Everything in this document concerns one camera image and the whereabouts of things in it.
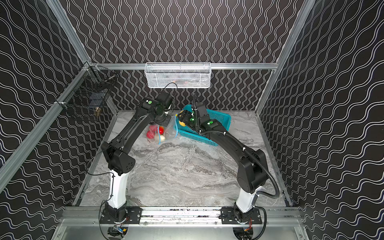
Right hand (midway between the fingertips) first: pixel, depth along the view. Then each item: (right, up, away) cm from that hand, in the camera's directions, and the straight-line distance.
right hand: (181, 118), depth 84 cm
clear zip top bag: (-16, -10, +16) cm, 25 cm away
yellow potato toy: (+1, -3, -5) cm, 6 cm away
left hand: (-8, -2, +1) cm, 8 cm away
